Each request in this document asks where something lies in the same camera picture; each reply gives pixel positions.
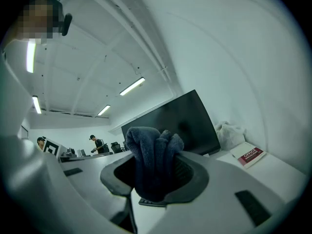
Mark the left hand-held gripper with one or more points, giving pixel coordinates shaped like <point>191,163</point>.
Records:
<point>52,149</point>

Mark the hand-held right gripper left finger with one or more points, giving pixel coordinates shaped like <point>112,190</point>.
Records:
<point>92,184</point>

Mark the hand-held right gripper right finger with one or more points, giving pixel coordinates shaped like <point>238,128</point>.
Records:
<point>219,203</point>

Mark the dark blue cloth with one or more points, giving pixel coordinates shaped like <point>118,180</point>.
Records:
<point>151,160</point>

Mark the black curved monitor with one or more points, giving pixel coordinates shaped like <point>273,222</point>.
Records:
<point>185,121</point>

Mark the black office chair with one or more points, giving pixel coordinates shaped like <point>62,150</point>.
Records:
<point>116,147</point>

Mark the long ceiling light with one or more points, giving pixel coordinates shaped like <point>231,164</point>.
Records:
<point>31,56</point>
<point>104,110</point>
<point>132,86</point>
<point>36,105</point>

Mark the red and white book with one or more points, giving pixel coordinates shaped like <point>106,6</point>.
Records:
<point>248,156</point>

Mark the large black keyboard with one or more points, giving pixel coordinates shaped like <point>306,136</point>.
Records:
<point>151,202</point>

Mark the white plastic bag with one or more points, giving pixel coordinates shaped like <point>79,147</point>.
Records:
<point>230,135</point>

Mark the person's head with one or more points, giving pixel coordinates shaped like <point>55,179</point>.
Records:
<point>36,21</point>

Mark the white ceiling pipes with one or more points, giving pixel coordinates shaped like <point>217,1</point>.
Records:
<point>136,28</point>

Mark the black head-worn camera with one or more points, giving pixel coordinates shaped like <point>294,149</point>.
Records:
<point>67,24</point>

